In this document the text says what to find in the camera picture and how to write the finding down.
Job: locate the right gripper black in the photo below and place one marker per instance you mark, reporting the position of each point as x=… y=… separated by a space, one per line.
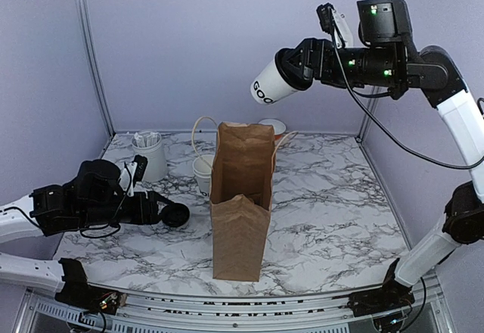
x=326 y=70

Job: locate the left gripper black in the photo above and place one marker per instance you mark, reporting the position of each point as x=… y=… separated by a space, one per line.
x=150 y=215

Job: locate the white paper cup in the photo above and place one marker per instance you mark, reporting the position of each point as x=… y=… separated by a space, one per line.
x=270 y=87

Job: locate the brown paper bag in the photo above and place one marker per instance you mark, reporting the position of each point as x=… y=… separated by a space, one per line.
x=240 y=198

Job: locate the black plastic cup lid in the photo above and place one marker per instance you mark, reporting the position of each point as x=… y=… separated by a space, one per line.
x=299 y=81

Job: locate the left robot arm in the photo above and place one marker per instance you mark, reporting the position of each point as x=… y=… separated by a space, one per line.
x=65 y=278

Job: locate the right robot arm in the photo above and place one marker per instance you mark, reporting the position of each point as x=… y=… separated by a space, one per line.
x=432 y=71

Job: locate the stack of white paper cups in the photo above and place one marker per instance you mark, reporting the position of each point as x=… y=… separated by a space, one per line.
x=203 y=168

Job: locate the grey cylindrical canister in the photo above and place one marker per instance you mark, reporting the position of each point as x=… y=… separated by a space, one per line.
x=157 y=168

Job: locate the white sugar packets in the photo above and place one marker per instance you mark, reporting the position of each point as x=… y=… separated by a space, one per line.
x=146 y=139

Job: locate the orange white bowl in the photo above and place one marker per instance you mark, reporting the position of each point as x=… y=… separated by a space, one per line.
x=278 y=126

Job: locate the right aluminium frame post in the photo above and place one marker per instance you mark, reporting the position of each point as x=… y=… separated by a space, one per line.
x=377 y=54

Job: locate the aluminium frame post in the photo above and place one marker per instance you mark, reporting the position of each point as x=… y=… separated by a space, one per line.
x=377 y=54
x=82 y=8

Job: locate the left aluminium frame post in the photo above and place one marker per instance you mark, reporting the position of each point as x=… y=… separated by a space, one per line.
x=82 y=8

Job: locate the front aluminium rail base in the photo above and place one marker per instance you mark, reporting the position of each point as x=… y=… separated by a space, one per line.
x=337 y=311

